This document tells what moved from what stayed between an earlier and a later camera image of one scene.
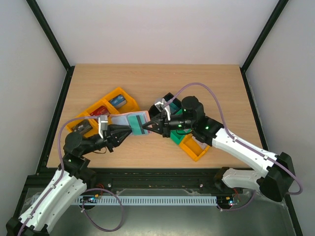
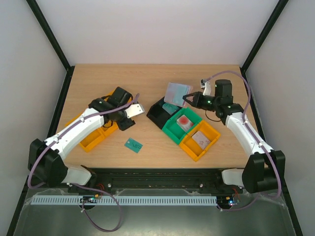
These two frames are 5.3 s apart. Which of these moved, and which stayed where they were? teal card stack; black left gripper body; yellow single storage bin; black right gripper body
Moved: black left gripper body; black right gripper body
Stayed: yellow single storage bin; teal card stack
